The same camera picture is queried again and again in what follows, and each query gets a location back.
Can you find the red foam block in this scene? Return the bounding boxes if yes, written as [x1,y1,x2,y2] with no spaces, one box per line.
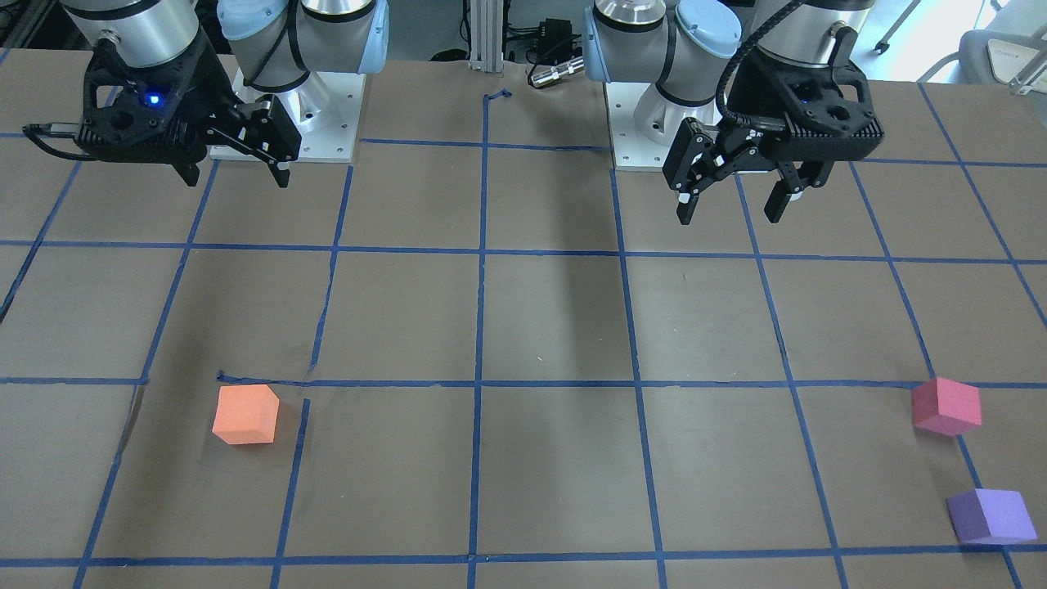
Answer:
[911,377,983,436]

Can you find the silver metal connector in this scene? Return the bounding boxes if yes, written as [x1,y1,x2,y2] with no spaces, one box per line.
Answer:
[528,56,586,89]

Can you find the aluminium frame post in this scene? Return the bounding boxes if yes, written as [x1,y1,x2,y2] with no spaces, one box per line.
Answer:
[466,0,507,75]

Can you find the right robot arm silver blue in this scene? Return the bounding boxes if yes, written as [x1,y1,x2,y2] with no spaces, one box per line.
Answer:
[45,1,389,187]

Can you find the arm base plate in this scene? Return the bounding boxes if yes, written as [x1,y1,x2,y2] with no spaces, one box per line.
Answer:
[276,71,367,169]
[604,83,721,173]

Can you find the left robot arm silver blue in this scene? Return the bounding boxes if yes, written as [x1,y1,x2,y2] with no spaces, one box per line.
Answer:
[582,1,885,225]

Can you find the orange foam block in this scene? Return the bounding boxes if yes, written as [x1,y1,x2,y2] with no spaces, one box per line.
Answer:
[211,384,281,445]

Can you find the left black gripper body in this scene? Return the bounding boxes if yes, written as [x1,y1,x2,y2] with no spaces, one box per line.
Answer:
[723,49,885,169]

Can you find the purple foam block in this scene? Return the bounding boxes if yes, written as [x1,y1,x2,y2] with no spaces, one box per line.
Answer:
[946,488,1037,546]

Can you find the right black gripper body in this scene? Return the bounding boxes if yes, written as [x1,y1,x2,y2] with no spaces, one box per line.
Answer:
[77,37,243,164]

